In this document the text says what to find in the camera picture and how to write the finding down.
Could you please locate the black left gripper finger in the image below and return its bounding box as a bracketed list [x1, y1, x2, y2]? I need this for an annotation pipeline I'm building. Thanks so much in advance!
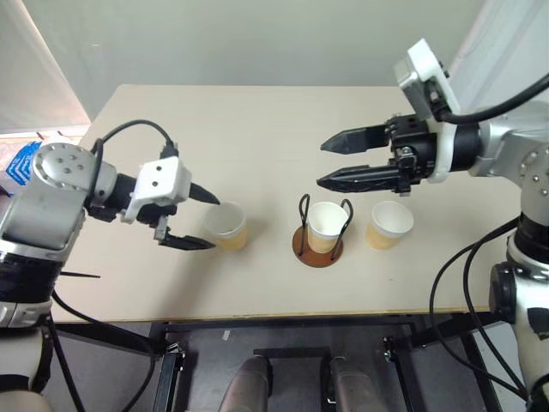
[160, 233, 217, 251]
[188, 181, 221, 206]

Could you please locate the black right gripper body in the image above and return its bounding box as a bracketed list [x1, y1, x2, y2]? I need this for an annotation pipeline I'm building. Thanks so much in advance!
[384, 113, 439, 197]

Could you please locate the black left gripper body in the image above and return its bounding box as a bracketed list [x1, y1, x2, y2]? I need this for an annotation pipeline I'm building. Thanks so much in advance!
[136, 203, 179, 246]

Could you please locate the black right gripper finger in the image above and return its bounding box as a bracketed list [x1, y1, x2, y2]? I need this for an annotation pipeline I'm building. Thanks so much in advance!
[320, 123, 391, 157]
[316, 164, 401, 192]

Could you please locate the white and tan paper cup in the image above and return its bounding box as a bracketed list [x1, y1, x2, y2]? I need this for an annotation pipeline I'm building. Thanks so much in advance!
[307, 201, 350, 256]
[365, 200, 415, 251]
[202, 200, 250, 252]

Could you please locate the blue and white package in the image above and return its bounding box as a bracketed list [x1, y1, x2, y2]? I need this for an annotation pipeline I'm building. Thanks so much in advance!
[4, 139, 45, 186]

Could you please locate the dark grey rounded shape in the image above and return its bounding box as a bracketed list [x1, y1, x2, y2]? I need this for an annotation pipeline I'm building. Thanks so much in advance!
[217, 355, 275, 412]
[329, 355, 388, 412]

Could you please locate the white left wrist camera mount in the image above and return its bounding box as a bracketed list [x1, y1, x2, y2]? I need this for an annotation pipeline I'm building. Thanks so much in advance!
[119, 155, 192, 225]

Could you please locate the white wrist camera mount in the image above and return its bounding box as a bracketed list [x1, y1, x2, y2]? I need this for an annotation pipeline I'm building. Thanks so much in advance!
[119, 155, 192, 225]
[393, 38, 461, 185]

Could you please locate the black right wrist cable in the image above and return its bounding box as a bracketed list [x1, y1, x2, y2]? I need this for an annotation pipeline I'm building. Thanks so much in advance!
[435, 72, 549, 125]

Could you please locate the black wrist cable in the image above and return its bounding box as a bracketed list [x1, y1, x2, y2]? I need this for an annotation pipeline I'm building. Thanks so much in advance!
[90, 119, 179, 159]
[435, 72, 549, 125]

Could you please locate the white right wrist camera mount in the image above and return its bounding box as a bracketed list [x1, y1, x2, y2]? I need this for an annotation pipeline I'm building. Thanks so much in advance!
[393, 38, 461, 185]

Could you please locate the black wire cup holder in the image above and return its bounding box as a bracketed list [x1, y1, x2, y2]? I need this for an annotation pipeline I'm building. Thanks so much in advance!
[292, 193, 355, 269]

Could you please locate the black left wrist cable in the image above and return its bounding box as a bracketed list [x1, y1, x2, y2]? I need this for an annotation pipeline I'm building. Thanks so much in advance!
[90, 119, 179, 159]

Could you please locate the black robot body cable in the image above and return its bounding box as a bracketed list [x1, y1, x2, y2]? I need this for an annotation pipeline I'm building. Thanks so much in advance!
[50, 289, 157, 412]
[428, 216, 531, 403]
[464, 237, 531, 398]

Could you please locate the black metal table frame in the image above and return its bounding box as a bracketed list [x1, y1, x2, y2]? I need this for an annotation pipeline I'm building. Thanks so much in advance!
[51, 309, 514, 412]

